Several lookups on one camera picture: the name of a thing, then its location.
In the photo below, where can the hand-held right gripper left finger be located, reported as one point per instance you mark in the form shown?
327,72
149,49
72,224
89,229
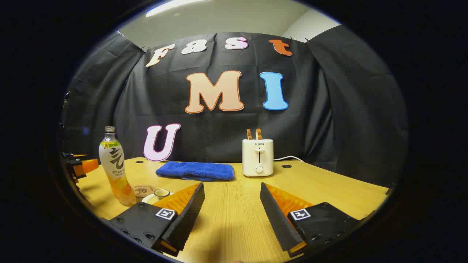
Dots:
190,215

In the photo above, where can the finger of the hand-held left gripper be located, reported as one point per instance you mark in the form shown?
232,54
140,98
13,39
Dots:
73,155
89,166

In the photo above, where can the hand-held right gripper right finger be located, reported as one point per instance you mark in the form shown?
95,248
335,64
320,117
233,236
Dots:
278,223

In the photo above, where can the water bottle with orange label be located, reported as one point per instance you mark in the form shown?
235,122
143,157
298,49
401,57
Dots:
114,164

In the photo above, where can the white teacup lid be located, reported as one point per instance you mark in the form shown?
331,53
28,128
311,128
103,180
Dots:
161,193

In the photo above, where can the round cork coaster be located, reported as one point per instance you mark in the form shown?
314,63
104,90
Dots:
143,190

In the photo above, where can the blue folded towel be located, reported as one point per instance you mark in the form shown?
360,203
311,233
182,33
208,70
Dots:
195,171

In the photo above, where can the white toaster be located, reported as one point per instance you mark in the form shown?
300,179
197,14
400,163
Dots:
257,157

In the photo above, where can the toast bread slice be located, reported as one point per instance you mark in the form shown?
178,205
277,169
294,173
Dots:
259,134
249,134

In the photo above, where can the black backdrop cloth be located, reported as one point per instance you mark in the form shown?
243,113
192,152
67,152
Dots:
219,128

